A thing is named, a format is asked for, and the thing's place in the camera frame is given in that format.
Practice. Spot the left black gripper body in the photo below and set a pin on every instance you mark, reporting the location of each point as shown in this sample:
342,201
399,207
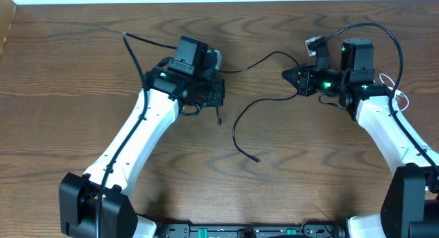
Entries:
208,93

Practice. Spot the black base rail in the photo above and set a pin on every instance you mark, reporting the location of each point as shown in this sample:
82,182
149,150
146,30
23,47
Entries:
313,229

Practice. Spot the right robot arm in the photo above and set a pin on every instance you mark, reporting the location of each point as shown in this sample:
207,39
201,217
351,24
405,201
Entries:
405,211

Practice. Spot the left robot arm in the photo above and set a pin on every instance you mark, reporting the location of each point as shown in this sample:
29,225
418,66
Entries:
98,203

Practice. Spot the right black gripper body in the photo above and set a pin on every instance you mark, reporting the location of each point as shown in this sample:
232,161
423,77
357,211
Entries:
326,81

